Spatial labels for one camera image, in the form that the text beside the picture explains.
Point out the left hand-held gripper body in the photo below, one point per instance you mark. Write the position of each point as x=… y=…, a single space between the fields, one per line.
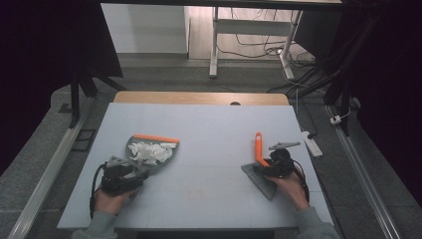
x=114 y=177

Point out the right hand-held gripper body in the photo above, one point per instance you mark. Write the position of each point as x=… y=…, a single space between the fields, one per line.
x=281 y=162

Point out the pile of white tissue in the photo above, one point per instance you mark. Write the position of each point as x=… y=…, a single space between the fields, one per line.
x=149 y=152

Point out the grey dustpan with orange edge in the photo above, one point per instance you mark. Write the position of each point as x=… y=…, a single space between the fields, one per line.
x=156 y=138

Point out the person's left hand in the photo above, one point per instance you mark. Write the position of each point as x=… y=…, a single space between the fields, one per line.
x=111 y=200

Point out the person's right hand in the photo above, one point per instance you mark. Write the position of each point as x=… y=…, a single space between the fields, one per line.
x=292 y=191

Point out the white power strip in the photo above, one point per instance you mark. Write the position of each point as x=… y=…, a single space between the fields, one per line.
x=312 y=143

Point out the small white plug adapter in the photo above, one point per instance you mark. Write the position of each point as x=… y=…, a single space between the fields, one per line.
x=335 y=119

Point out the black tripod stand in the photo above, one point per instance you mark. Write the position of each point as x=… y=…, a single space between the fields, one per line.
x=341 y=89
x=75 y=99

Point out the wooden table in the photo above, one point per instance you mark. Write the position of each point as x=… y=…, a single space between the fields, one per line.
x=199 y=98

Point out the black curtain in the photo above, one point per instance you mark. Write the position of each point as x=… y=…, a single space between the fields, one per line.
x=43 y=49
x=388 y=66

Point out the black floor socket frame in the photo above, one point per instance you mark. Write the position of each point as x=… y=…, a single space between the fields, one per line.
x=83 y=140

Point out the aluminium floor rail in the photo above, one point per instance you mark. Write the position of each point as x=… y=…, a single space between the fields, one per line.
x=365 y=179
x=49 y=176

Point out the white desk frame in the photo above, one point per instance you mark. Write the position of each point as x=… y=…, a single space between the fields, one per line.
x=252 y=26

